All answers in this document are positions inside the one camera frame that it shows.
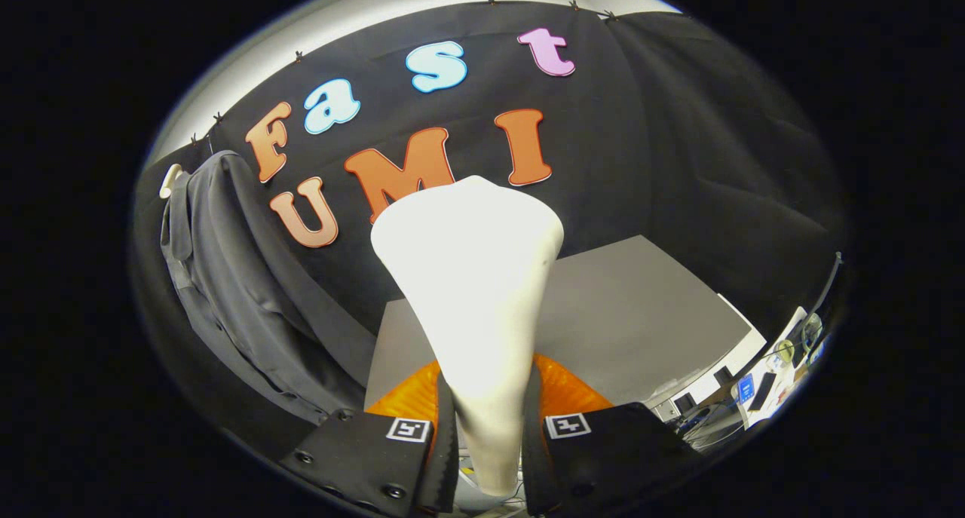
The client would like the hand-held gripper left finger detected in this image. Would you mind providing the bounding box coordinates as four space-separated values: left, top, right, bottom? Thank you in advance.
279 360 461 517

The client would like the cluttered white desk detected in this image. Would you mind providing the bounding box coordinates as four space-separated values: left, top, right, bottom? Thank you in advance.
671 307 830 451

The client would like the dark monitor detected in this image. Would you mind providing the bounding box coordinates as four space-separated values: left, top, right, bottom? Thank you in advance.
810 252 844 330

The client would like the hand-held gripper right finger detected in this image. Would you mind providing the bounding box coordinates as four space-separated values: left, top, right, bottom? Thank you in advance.
520 352 706 517

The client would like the black backdrop cloth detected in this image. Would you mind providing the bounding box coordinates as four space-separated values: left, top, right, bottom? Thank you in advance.
132 2 849 458

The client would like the grey cabinet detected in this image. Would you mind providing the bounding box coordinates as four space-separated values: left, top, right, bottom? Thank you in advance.
364 235 766 428

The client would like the grey collared shirt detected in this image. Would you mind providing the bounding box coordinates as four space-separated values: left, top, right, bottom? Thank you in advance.
160 150 378 426

